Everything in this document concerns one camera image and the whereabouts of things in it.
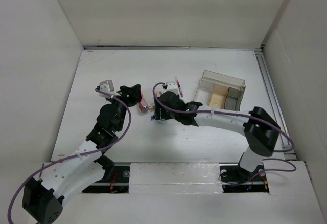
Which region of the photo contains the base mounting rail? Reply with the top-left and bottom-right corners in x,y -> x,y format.
83,162 -> 269,194

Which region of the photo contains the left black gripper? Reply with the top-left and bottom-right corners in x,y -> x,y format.
106,84 -> 139,131

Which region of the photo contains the pink staple box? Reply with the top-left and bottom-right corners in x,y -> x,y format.
138,90 -> 155,113

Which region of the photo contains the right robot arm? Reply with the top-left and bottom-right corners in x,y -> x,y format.
154,91 -> 280,183

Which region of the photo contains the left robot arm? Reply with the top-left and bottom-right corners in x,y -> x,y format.
22,84 -> 142,223

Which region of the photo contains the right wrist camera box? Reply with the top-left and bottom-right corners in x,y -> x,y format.
163,81 -> 179,94

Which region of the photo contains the aluminium rail right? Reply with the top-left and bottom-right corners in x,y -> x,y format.
254,50 -> 297,161

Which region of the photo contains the clear desk organizer box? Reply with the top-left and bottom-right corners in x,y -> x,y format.
193,70 -> 245,111

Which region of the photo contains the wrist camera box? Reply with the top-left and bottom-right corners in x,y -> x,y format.
163,81 -> 179,94
98,80 -> 114,97

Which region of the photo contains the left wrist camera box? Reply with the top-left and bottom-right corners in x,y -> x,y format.
98,80 -> 114,97

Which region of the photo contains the red gel pen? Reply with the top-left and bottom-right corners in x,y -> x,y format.
174,76 -> 184,98

